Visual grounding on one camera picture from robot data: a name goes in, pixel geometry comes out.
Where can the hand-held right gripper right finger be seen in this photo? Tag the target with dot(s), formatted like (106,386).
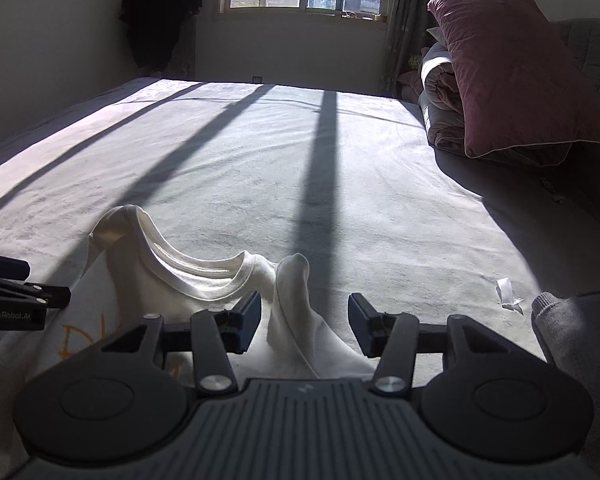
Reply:
(359,312)

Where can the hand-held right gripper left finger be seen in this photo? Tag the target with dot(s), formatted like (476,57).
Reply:
(252,314)

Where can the grey bed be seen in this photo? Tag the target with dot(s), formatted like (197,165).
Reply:
(280,160)

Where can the white t-shirt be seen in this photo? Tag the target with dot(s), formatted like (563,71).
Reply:
(290,310)

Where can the white paper scrap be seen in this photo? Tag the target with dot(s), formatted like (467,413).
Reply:
(507,297)

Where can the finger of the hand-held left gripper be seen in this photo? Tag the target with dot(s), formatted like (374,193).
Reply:
(30,294)
(5,266)

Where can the folded duvet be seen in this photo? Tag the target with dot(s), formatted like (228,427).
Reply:
(442,105)

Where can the dark hanging clothing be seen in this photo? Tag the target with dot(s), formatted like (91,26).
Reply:
(155,10)

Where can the small pink cushion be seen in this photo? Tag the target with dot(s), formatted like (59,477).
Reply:
(410,87)

